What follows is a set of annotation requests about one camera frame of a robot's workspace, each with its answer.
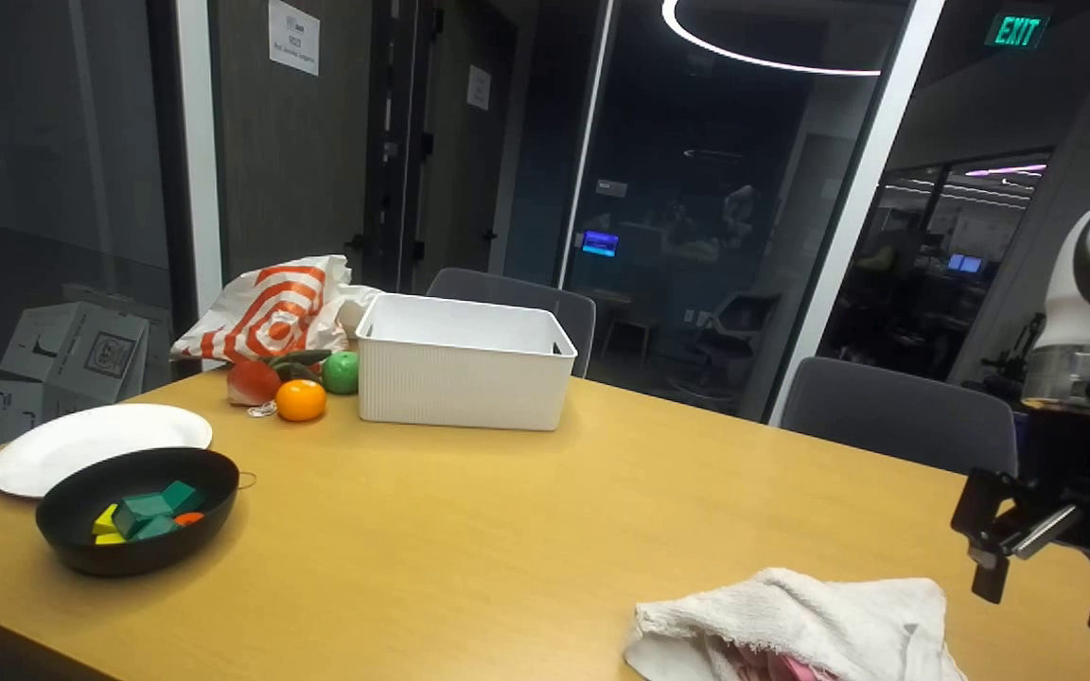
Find green toy fruit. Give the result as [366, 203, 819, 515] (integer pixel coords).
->
[317, 347, 366, 400]

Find white ring ceiling light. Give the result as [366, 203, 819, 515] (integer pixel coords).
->
[658, 0, 894, 85]

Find pink t-shirt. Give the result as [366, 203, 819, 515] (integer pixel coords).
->
[704, 634, 842, 681]

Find yellow toy block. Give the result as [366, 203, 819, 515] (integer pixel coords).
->
[93, 500, 130, 549]

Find white towel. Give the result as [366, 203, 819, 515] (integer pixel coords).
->
[620, 563, 972, 681]

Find black bowl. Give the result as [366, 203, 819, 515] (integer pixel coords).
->
[36, 442, 247, 582]

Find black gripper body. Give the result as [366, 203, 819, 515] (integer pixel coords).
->
[1006, 408, 1090, 541]

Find red toy fruit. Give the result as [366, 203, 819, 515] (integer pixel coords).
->
[224, 355, 286, 414]

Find blue lit screen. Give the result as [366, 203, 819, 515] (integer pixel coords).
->
[575, 226, 624, 267]

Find green exit sign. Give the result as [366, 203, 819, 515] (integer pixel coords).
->
[983, 8, 1055, 52]

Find dark toy vegetable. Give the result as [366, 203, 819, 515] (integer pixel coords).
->
[269, 343, 336, 378]

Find white plate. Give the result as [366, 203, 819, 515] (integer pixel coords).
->
[0, 400, 219, 505]

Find green toy blocks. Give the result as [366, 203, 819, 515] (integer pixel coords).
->
[114, 477, 205, 544]

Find orange fruit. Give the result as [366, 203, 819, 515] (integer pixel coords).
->
[272, 374, 335, 429]

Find red white plastic bag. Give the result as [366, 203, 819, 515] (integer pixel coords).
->
[166, 251, 388, 370]

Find white paper wall notice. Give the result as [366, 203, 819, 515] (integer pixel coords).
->
[267, 0, 326, 80]

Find small white door notice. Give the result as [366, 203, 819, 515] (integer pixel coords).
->
[462, 60, 498, 118]

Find white plastic bin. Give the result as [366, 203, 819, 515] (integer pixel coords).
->
[354, 287, 582, 434]

